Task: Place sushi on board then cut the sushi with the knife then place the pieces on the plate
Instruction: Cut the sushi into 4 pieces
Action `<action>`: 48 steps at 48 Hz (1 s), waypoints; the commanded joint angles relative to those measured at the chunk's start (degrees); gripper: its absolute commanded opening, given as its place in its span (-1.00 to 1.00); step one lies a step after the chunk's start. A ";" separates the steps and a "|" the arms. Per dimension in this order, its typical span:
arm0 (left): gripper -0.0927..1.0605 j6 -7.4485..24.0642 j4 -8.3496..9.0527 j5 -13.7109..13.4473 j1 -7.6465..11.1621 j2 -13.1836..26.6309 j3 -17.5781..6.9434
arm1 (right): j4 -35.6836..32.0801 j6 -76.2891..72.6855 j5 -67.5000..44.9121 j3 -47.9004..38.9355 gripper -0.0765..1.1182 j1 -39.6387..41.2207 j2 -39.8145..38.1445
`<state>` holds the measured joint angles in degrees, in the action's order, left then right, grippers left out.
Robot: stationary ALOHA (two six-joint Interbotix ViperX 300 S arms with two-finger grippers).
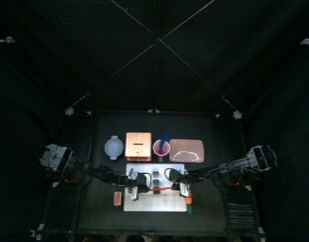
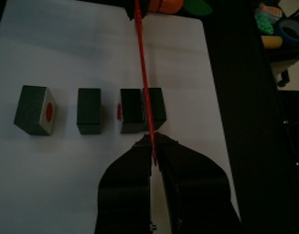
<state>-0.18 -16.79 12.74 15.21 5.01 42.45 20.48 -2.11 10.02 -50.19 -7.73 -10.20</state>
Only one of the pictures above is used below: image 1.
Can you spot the red toy knife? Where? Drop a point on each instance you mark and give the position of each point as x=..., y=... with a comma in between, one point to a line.
x=162, y=189

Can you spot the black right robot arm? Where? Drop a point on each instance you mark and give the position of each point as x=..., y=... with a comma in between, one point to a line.
x=245, y=164

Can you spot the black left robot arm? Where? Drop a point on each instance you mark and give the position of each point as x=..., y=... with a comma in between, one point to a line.
x=73, y=162

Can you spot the dark toy sushi piece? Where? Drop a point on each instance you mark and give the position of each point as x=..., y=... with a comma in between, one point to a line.
x=155, y=173
x=155, y=182

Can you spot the white cutting board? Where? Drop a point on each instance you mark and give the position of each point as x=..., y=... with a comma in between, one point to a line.
x=155, y=201

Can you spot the pink square plate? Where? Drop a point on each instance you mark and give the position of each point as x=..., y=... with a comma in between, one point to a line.
x=186, y=150

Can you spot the orange toy carrot green top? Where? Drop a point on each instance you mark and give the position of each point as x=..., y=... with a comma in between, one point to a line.
x=189, y=201

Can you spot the pink toy salmon slice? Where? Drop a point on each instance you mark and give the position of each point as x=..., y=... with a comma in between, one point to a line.
x=118, y=199

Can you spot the wooden box with slot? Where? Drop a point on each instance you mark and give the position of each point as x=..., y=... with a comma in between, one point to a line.
x=138, y=145

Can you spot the blue plastic utensil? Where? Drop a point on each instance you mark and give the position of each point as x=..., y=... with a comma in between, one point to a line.
x=163, y=142

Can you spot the white printed label sticker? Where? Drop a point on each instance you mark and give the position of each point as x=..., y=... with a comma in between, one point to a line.
x=241, y=215

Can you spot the grey frame middle bracket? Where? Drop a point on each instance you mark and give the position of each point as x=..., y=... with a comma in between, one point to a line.
x=153, y=111

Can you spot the grey frame corner bracket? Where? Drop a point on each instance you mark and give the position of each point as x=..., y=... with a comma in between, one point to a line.
x=238, y=114
x=69, y=111

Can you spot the grey frame clamp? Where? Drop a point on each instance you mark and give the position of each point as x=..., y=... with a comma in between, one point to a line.
x=6, y=40
x=307, y=41

